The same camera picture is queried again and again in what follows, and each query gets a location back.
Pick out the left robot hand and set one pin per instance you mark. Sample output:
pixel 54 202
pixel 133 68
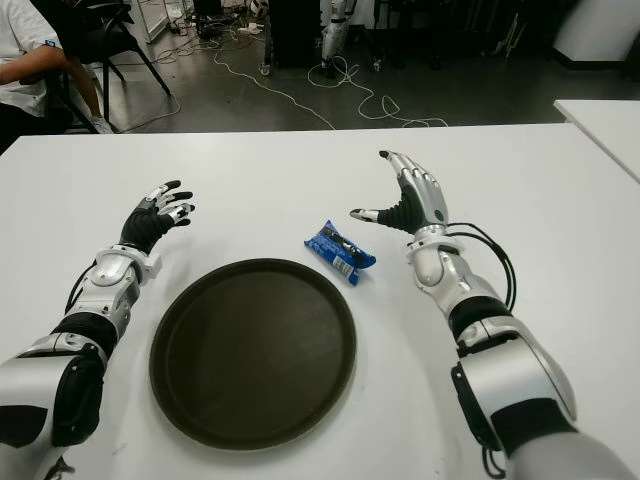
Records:
pixel 142 225

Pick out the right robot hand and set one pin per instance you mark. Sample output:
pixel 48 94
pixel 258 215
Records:
pixel 422 200

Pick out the blue Oreo packet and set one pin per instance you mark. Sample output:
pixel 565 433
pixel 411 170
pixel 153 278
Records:
pixel 335 247

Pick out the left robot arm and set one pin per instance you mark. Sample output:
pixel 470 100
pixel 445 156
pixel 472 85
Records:
pixel 60 380

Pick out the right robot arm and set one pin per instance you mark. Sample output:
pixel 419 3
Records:
pixel 515 370

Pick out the round dark brown tray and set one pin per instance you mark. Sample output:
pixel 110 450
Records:
pixel 252 350

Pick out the black chair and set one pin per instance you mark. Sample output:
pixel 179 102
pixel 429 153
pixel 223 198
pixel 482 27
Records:
pixel 115 45

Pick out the silver standing robot legs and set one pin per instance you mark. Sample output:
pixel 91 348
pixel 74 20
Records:
pixel 332 35

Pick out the white side table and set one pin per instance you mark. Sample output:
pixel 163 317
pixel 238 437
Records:
pixel 605 125

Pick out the white framed board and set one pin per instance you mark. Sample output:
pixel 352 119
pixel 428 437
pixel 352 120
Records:
pixel 155 20

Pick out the black cabinet on casters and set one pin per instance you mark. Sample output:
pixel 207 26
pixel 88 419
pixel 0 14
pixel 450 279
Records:
pixel 295 35

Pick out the white power strip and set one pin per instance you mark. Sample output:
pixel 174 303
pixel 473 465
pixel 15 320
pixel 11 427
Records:
pixel 250 28

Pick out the person in white shirt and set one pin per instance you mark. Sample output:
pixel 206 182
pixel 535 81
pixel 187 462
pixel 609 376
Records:
pixel 20 30

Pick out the white curved pedestal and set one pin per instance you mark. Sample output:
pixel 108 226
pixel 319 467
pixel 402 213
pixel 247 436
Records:
pixel 595 30

